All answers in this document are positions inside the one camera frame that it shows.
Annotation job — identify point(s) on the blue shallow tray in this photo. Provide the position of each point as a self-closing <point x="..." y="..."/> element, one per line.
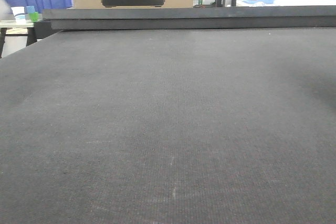
<point x="258" y="1"/>

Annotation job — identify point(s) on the green cube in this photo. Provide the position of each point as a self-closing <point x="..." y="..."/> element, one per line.
<point x="34" y="17"/>

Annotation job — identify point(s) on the white table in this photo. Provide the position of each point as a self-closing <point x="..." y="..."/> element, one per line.
<point x="289" y="3"/>

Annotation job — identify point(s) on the light blue cube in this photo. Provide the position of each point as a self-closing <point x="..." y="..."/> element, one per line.
<point x="30" y="9"/>

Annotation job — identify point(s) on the white paper cup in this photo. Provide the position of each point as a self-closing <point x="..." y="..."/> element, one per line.
<point x="19" y="14"/>

